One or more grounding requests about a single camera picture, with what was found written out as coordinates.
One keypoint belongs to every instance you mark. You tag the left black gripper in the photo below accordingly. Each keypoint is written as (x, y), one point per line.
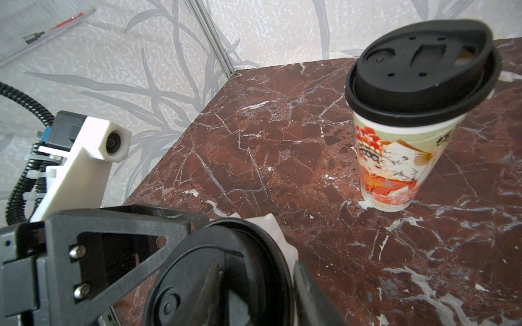
(72, 267)

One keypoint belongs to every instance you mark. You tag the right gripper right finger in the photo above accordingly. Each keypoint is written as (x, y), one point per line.
(313, 307)

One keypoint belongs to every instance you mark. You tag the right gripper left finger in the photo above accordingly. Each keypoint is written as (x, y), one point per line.
(202, 305)

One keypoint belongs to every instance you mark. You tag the black cup lid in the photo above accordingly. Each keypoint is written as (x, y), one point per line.
(425, 73)
(231, 272)

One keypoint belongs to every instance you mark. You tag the round leak-proof paper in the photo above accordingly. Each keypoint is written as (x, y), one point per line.
(275, 253)

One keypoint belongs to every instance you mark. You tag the printed paper cup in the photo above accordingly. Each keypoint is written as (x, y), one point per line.
(394, 162)

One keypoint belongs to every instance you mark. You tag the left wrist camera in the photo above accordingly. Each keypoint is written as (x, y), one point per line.
(79, 151)

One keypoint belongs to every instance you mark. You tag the clear acrylic wall shelf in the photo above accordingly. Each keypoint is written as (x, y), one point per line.
(25, 24)

